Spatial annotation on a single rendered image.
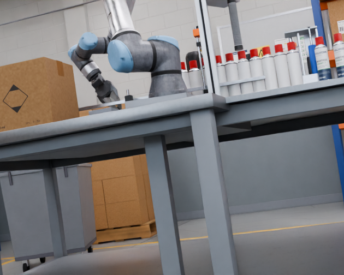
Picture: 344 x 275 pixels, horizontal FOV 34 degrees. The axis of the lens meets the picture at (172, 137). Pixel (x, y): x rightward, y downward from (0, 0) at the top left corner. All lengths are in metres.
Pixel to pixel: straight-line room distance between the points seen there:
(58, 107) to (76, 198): 2.26
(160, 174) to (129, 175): 3.96
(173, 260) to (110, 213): 4.04
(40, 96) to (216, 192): 0.86
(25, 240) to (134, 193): 1.61
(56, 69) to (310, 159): 4.91
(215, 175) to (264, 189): 5.29
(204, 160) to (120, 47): 0.59
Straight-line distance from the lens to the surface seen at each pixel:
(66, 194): 4.44
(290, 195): 6.88
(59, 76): 2.29
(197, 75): 2.46
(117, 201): 5.86
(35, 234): 4.53
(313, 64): 2.48
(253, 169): 6.93
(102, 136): 1.79
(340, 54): 2.44
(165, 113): 1.66
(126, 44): 2.05
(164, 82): 2.08
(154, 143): 1.85
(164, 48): 2.10
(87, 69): 2.58
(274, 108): 1.82
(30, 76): 2.23
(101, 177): 5.89
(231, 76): 2.42
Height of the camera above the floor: 0.63
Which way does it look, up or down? 3 degrees up
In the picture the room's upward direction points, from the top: 8 degrees counter-clockwise
